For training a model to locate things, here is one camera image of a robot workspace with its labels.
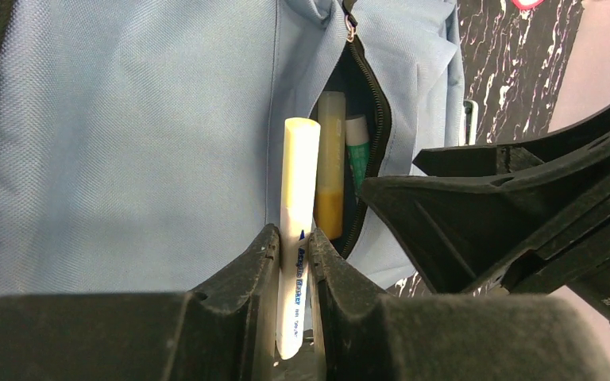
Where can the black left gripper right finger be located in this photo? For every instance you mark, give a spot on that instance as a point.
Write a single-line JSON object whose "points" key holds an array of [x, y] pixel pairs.
{"points": [[364, 333]]}

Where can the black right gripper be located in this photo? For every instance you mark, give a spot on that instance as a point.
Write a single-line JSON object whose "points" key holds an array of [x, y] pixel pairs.
{"points": [[535, 216]]}

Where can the green white glue stick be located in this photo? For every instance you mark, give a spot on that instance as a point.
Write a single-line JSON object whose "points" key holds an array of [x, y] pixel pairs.
{"points": [[358, 148]]}

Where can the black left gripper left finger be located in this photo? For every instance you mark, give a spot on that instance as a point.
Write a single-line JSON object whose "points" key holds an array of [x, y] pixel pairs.
{"points": [[224, 329]]}

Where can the yellow highlighter pen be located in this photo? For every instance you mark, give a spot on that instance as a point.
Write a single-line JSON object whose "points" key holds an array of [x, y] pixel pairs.
{"points": [[329, 191]]}

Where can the pink framed whiteboard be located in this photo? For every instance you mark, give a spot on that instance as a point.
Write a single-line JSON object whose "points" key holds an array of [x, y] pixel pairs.
{"points": [[526, 4]]}

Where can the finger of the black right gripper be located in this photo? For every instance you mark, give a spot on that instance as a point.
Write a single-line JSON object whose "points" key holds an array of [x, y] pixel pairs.
{"points": [[521, 142]]}

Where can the blue student backpack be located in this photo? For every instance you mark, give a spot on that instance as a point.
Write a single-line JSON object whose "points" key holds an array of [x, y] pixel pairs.
{"points": [[141, 141]]}

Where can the light green eraser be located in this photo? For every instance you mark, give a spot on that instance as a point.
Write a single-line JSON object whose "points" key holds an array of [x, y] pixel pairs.
{"points": [[469, 122]]}

